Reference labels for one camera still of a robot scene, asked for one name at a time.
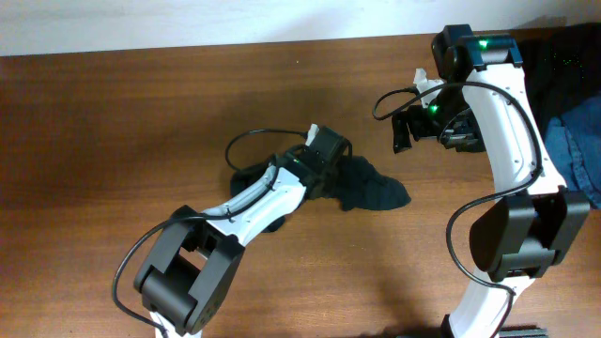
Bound dark green cloth garment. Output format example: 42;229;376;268
229;156;411;233

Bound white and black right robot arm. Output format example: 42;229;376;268
392;24;590;337

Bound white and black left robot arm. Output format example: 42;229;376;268
133;126;352;337

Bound blue denim jeans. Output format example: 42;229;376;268
544;95;600;209

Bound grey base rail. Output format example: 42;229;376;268
498;327;548;338

